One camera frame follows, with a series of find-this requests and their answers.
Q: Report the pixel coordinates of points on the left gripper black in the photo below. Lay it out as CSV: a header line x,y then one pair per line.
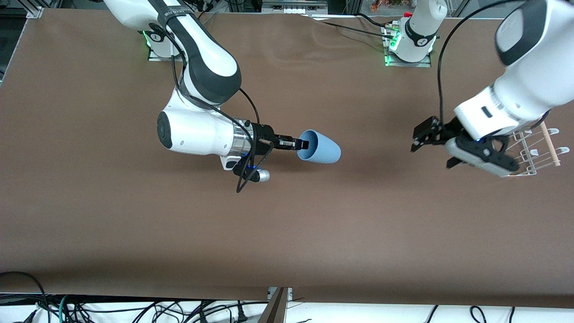
x,y
441,132

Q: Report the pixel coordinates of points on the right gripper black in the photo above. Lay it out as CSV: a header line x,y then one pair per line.
x,y
265,135

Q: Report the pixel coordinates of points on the blue plastic cup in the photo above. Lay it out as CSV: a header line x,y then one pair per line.
x,y
325,150

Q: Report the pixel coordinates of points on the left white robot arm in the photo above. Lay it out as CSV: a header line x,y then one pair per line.
x,y
529,76

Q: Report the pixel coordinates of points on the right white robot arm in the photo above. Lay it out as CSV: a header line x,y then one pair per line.
x,y
202,134

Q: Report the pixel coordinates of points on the brown table cover sheet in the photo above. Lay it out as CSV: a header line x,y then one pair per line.
x,y
287,215

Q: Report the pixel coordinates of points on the orange objects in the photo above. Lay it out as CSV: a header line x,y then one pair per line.
x,y
385,4

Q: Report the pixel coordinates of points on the grey power strip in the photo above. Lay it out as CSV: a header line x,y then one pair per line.
x,y
293,8

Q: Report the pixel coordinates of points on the brown wooden beam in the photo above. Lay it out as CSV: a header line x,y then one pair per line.
x,y
276,309

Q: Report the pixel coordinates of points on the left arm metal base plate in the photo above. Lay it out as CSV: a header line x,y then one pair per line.
x,y
408,64

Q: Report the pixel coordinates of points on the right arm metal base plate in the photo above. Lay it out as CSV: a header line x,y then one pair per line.
x,y
154,57

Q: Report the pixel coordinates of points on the metal corner bracket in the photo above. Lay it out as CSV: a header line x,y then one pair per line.
x,y
36,12

